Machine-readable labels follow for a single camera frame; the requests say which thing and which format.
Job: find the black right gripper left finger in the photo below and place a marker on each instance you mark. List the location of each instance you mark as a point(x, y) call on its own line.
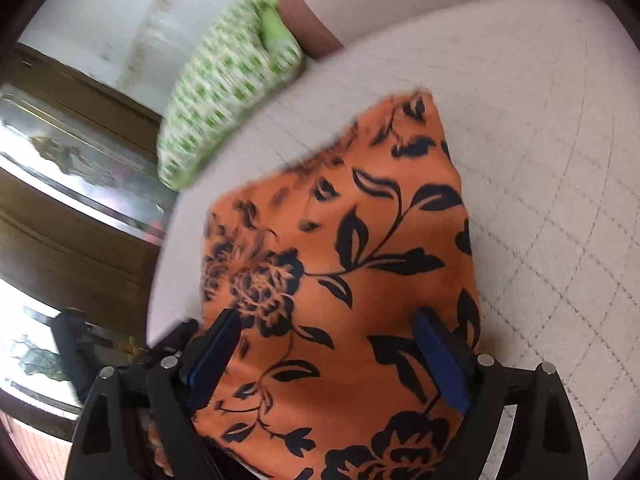
point(172, 381)

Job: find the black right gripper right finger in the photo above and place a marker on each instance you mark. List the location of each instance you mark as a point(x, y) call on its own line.
point(544, 441)

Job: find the orange floral black-print garment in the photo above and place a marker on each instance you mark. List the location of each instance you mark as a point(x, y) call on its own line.
point(326, 262)

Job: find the person's left hand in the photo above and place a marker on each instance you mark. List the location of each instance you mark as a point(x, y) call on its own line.
point(153, 434)

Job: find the left handheld gripper device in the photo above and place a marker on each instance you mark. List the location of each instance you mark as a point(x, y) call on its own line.
point(85, 349)

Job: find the dark wooden mirrored wardrobe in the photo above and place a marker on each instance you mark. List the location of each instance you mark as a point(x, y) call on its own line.
point(83, 217)

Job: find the green white patterned pillow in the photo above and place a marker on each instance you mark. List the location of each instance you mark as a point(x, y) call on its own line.
point(246, 56)

